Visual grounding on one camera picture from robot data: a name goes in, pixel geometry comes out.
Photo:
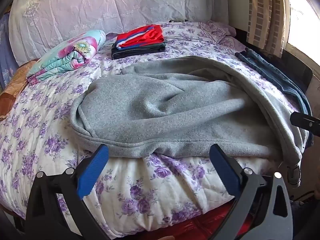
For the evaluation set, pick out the folded red blue white garment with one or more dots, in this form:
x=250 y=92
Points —
x=142 y=36

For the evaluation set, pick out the purple floral pillow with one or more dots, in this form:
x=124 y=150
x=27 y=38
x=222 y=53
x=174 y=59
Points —
x=216 y=31

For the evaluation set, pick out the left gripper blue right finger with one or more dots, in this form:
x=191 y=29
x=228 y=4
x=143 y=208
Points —
x=228 y=170

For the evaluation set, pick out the purple floral bed quilt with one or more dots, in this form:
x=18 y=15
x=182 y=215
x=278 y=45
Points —
x=131 y=194

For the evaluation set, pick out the orange brown pillow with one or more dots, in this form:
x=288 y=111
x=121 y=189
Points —
x=14 y=89

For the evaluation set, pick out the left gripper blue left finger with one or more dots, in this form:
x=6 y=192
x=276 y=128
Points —
x=89 y=170

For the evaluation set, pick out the lilac lace covered headboard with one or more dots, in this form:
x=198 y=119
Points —
x=36 y=26

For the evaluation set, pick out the blue denim jeans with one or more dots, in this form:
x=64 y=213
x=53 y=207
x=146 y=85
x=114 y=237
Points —
x=276 y=77

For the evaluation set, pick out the blue patterned cushion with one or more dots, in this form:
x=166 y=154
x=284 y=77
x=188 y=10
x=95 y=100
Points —
x=8 y=64

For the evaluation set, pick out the folded dark garments stack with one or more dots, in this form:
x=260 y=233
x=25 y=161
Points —
x=136 y=50

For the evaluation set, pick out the folded teal pink floral blanket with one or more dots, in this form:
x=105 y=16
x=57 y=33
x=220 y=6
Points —
x=68 y=55

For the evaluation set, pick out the beige brick pattern curtain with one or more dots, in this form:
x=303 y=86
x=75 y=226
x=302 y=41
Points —
x=269 y=25

